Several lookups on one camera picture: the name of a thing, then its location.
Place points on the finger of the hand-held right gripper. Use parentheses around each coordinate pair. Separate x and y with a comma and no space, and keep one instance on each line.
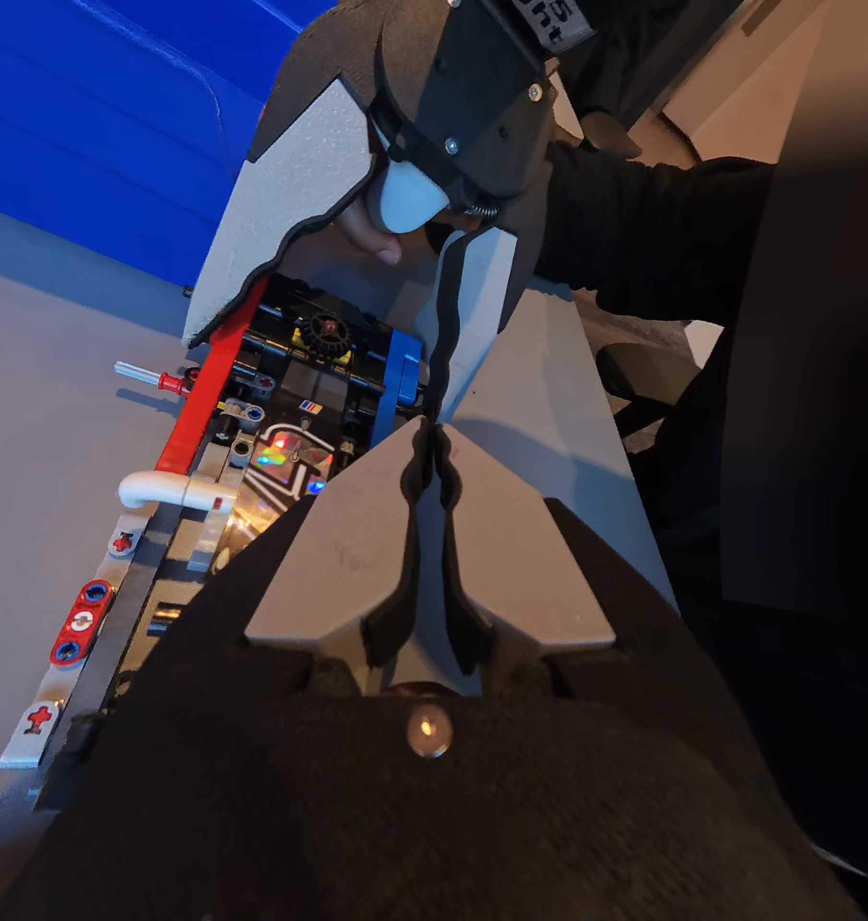
(484,288)
(297,165)

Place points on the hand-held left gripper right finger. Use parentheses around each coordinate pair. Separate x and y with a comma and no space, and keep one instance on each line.
(527,568)

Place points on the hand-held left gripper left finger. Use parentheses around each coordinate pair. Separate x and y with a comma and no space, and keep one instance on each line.
(333,568)

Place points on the toy brick car model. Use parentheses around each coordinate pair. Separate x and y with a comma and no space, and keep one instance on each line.
(210,374)

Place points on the person's right forearm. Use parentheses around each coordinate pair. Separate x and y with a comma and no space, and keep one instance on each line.
(642,230)

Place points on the person's right hand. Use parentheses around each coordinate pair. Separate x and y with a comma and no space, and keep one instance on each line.
(365,234)

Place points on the dark office chair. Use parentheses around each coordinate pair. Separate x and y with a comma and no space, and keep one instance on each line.
(642,374)

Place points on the person's dark clothing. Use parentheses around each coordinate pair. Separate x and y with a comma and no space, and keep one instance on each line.
(693,647)

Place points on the blue plastic bin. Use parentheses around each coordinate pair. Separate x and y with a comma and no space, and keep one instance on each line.
(81,108)

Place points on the beige background box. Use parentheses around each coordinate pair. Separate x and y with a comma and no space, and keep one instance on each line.
(729,108)

